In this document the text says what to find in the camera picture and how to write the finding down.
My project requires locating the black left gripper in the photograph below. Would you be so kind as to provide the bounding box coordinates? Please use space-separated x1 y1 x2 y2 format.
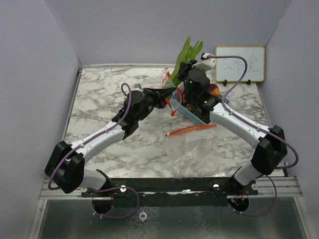
136 88 176 122

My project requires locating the clear zip bag orange zipper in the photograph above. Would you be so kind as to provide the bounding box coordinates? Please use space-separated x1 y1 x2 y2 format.
160 67 186 118

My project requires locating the green leafy vegetable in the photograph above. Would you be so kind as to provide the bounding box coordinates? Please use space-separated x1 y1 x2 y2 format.
169 37 203 87

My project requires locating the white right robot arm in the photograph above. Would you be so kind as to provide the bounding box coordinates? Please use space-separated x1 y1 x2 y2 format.
177 60 288 195

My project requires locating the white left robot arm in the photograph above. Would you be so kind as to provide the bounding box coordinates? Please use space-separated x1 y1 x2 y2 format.
44 87 175 197

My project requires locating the light blue perforated plastic basket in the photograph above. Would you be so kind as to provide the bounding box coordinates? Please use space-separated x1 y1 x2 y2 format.
168 83 223 124

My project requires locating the red and orange meat slab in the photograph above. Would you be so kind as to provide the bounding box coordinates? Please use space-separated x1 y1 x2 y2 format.
207 84 220 98

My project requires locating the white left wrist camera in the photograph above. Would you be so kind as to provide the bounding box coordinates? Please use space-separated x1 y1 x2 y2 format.
133 84 143 91

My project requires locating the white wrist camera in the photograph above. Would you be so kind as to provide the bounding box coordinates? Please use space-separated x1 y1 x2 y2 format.
133 84 143 91
192 53 216 72

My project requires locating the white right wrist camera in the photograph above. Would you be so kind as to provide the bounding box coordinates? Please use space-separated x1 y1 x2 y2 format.
192 53 216 72

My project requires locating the small whiteboard wooden frame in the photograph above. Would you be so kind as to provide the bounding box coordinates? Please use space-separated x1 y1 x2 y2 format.
215 46 265 82

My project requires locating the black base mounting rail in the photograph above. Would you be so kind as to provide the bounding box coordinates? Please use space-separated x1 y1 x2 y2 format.
81 177 258 208

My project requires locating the aluminium extrusion frame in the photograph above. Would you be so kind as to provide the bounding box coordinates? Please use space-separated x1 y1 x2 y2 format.
38 178 304 201

